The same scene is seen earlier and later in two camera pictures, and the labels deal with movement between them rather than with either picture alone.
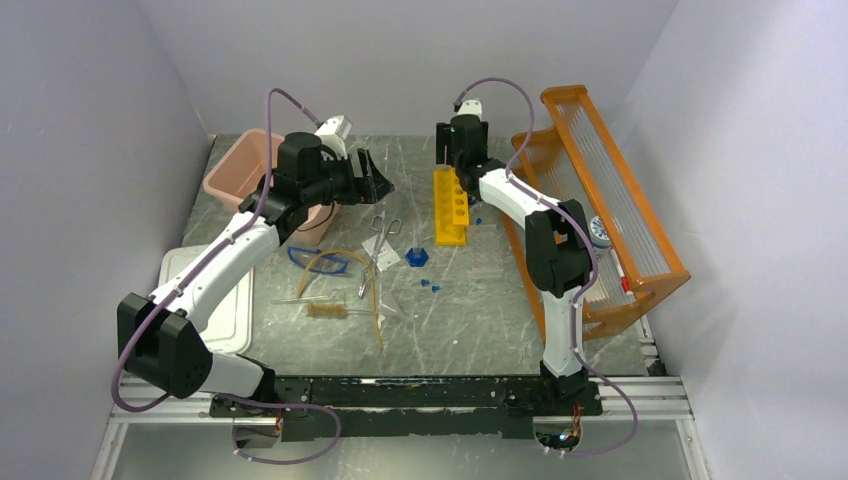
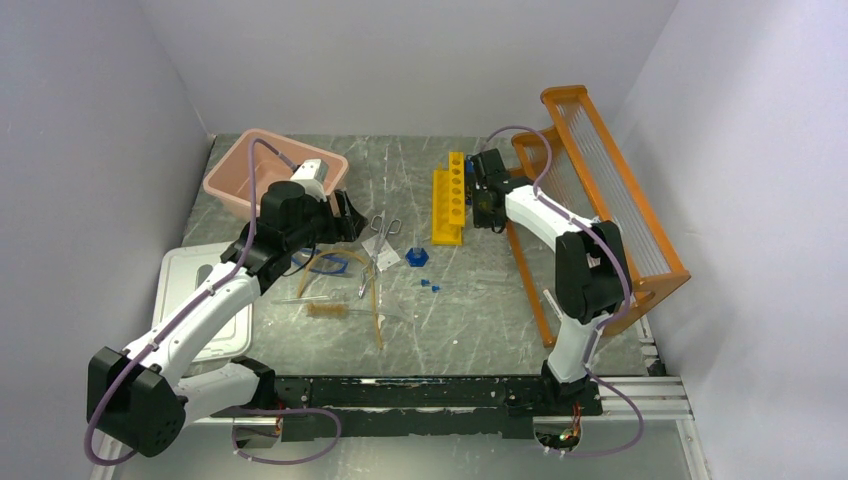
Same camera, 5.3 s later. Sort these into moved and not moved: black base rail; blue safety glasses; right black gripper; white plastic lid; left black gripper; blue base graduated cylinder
Moved: left black gripper; right black gripper
Not moved: white plastic lid; black base rail; blue safety glasses; blue base graduated cylinder
